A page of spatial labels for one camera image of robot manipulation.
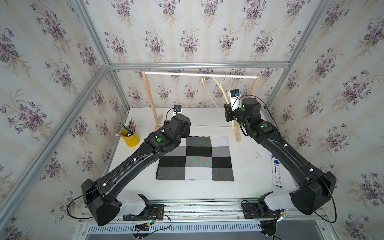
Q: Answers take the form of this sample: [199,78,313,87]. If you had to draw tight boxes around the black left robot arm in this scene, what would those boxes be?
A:
[81,114,191,227]

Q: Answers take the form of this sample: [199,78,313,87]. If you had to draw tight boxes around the black white checkered scarf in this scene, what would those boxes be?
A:
[156,137,234,182]

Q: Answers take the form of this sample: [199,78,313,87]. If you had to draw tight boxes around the wooden clothes rack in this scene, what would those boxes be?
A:
[141,70,261,143]

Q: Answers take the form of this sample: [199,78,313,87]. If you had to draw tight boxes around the aluminium mounting rail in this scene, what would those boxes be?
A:
[71,197,340,240]

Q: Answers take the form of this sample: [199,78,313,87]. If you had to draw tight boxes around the yellow pencil cup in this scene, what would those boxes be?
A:
[120,128,140,147]

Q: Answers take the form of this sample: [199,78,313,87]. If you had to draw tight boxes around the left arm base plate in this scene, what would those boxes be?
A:
[120,194,166,221]

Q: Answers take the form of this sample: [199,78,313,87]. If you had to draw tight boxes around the coloured pencils bunch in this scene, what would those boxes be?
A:
[115,119,136,137]

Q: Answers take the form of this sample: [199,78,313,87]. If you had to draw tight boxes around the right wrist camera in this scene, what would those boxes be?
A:
[229,89,241,111]

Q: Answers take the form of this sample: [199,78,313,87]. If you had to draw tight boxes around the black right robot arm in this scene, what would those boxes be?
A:
[224,98,337,216]

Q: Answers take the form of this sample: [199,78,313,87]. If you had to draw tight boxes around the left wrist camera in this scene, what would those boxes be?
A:
[173,105,182,115]

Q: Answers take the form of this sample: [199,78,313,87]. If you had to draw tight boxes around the blue white product box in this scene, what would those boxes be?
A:
[272,155,283,188]

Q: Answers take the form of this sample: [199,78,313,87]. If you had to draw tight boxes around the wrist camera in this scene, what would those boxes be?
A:
[229,89,241,111]
[173,105,182,115]

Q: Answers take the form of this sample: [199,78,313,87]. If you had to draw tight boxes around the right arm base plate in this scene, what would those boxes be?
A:
[240,192,284,219]

